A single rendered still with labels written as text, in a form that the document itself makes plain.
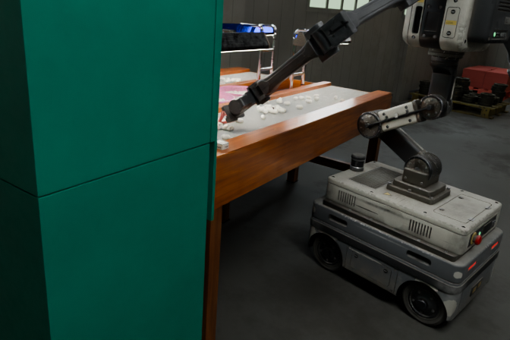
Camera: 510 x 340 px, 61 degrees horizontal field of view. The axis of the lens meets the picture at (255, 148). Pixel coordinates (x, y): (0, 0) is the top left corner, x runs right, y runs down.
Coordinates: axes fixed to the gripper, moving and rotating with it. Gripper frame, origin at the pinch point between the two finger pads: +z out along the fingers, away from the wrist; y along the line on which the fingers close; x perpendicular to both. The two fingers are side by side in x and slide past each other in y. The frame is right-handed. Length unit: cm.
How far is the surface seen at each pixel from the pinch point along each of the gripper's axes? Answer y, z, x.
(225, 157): 32.6, -20.2, 18.6
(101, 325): 84, -3, 43
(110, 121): 80, -36, 5
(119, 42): 77, -47, -7
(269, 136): 5.1, -21.0, 17.6
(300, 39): -71, -18, -27
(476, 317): -51, -30, 127
